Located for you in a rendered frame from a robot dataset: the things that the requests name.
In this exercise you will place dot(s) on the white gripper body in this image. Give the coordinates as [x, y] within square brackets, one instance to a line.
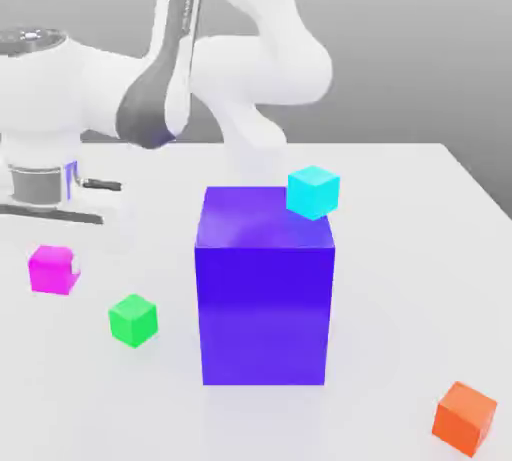
[52, 229]

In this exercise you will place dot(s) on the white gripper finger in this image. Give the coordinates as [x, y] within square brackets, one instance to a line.
[75, 265]

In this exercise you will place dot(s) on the small magenta cube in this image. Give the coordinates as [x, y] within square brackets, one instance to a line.
[48, 271]

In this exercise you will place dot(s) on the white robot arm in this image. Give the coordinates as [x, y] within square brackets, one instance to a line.
[248, 69]

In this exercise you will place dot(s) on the small green cube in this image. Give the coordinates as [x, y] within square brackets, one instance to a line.
[132, 321]

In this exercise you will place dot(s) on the small cyan cube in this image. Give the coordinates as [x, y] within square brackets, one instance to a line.
[312, 193]

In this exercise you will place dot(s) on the small orange cube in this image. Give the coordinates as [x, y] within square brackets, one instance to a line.
[464, 419]

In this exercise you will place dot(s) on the large purple box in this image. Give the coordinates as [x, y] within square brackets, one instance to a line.
[264, 309]

